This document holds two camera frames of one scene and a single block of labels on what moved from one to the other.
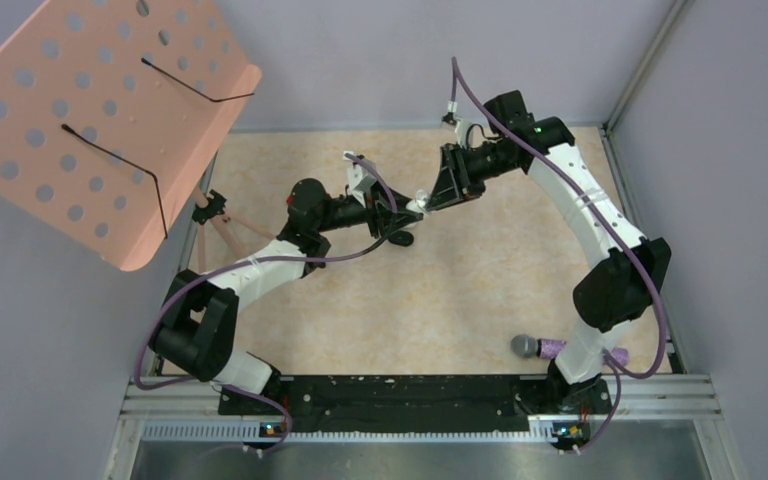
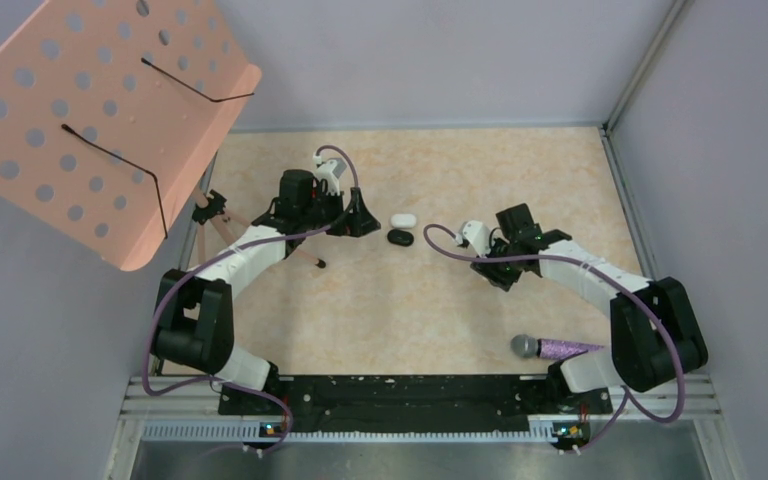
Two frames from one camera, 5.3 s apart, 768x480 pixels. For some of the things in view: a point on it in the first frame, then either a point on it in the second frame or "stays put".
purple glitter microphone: (527, 346) stays put
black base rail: (539, 403) stays put
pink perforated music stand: (99, 118) stays put
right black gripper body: (483, 163) -> (503, 273)
